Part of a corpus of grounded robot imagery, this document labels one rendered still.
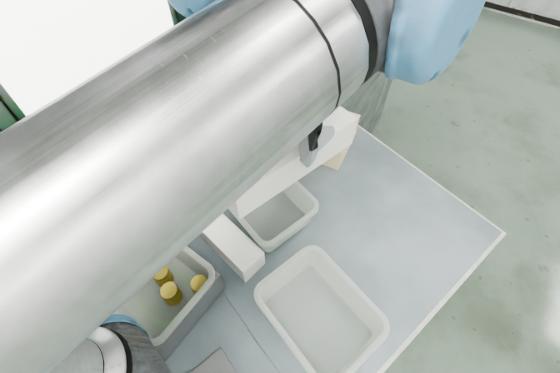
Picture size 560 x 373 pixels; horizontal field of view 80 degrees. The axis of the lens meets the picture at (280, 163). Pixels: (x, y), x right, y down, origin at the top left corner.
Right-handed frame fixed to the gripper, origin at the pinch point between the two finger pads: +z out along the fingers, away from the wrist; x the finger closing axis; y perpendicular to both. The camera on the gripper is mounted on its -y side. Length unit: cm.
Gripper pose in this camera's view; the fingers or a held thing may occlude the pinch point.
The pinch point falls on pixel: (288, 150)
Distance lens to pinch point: 52.3
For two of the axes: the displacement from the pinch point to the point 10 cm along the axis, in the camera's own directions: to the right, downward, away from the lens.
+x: -6.3, -6.0, 4.9
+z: -0.1, 6.3, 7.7
